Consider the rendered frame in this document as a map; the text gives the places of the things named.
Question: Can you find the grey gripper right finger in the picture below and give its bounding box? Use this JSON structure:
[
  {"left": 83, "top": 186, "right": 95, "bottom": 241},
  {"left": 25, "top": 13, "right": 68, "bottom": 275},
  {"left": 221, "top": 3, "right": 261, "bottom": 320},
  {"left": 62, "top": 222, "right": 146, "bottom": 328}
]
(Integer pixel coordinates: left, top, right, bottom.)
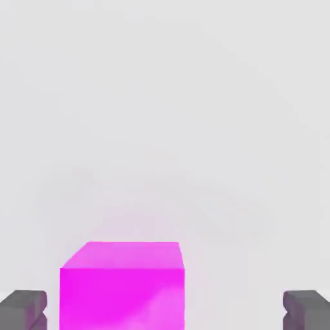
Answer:
[{"left": 282, "top": 289, "right": 330, "bottom": 330}]

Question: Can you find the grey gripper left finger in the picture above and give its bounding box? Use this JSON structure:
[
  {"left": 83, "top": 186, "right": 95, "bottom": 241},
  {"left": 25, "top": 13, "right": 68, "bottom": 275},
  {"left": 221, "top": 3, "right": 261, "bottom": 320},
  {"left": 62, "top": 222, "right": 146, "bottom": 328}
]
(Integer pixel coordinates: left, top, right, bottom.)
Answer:
[{"left": 0, "top": 289, "right": 48, "bottom": 330}]

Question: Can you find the small magenta cube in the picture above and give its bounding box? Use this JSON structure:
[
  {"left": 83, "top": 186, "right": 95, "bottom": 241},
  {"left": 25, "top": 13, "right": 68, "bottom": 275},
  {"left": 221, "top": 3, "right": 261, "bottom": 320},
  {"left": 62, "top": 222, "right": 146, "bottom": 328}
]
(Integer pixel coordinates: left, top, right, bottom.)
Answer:
[{"left": 59, "top": 241, "right": 186, "bottom": 330}]

